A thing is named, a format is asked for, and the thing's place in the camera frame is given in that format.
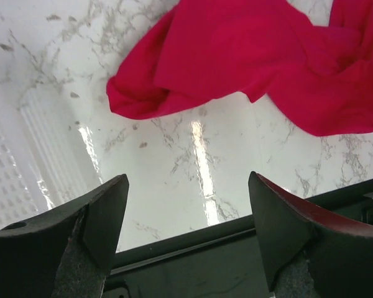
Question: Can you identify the red t shirt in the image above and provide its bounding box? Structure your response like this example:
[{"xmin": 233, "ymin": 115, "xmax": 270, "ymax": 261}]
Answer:
[{"xmin": 106, "ymin": 1, "xmax": 373, "ymax": 137}]

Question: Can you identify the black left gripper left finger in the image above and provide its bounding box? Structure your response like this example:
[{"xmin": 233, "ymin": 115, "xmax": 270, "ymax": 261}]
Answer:
[{"xmin": 0, "ymin": 174, "xmax": 129, "ymax": 297}]

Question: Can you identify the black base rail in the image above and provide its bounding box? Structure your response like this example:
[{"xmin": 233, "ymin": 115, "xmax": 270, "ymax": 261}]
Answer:
[{"xmin": 105, "ymin": 176, "xmax": 373, "ymax": 298}]

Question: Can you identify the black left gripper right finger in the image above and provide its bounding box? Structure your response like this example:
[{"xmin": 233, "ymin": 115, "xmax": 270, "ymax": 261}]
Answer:
[{"xmin": 248, "ymin": 172, "xmax": 373, "ymax": 297}]

